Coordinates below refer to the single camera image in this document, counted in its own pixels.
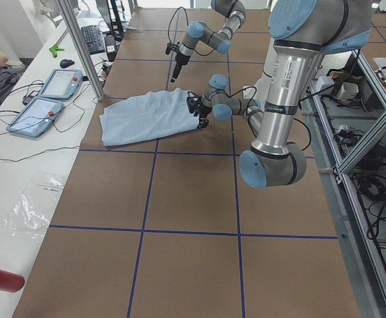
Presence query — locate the light blue button-up shirt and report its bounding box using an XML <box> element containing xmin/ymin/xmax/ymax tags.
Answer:
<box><xmin>99</xmin><ymin>87</ymin><xmax>199</xmax><ymax>146</ymax></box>

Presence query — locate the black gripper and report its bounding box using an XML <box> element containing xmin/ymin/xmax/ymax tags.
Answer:
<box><xmin>165</xmin><ymin>42</ymin><xmax>190</xmax><ymax>83</ymax></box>
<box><xmin>186</xmin><ymin>93</ymin><xmax>210</xmax><ymax>129</ymax></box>

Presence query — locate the clear plastic bag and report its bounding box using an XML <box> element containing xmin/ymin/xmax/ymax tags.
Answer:
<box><xmin>0</xmin><ymin>172</ymin><xmax>68</xmax><ymax>243</ymax></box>

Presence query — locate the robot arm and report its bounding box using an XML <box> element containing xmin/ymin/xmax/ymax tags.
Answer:
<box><xmin>165</xmin><ymin>0</ymin><xmax>246</xmax><ymax>83</ymax></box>
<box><xmin>186</xmin><ymin>1</ymin><xmax>372</xmax><ymax>188</ymax></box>

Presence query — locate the upper blue teach pendant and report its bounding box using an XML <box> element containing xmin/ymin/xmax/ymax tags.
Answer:
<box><xmin>38</xmin><ymin>69</ymin><xmax>83</xmax><ymax>101</ymax></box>

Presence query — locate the black keyboard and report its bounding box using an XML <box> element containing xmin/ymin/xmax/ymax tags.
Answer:
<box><xmin>80</xmin><ymin>25</ymin><xmax>105</xmax><ymax>55</ymax></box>

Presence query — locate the blue teach pendant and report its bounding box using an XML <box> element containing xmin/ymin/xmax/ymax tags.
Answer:
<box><xmin>6</xmin><ymin>97</ymin><xmax>64</xmax><ymax>138</ymax></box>
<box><xmin>38</xmin><ymin>69</ymin><xmax>83</xmax><ymax>101</ymax></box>

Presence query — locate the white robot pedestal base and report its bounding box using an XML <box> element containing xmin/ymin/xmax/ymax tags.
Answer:
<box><xmin>242</xmin><ymin>0</ymin><xmax>300</xmax><ymax>118</ymax></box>

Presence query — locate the green plastic clamp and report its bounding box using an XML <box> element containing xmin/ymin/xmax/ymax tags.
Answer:
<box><xmin>48</xmin><ymin>44</ymin><xmax>64</xmax><ymax>58</ymax></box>

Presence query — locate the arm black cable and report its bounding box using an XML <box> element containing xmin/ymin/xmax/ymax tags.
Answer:
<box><xmin>166</xmin><ymin>6</ymin><xmax>216</xmax><ymax>56</ymax></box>
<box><xmin>225</xmin><ymin>85</ymin><xmax>312</xmax><ymax>152</ymax></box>

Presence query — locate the lower blue teach pendant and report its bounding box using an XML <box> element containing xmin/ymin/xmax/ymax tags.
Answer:
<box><xmin>6</xmin><ymin>97</ymin><xmax>64</xmax><ymax>138</ymax></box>

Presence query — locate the black computer mouse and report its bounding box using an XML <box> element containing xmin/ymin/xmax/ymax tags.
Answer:
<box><xmin>60</xmin><ymin>59</ymin><xmax>75</xmax><ymax>68</ymax></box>

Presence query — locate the red metal bottle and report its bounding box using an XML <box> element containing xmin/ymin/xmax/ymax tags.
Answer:
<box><xmin>0</xmin><ymin>269</ymin><xmax>25</xmax><ymax>293</ymax></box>

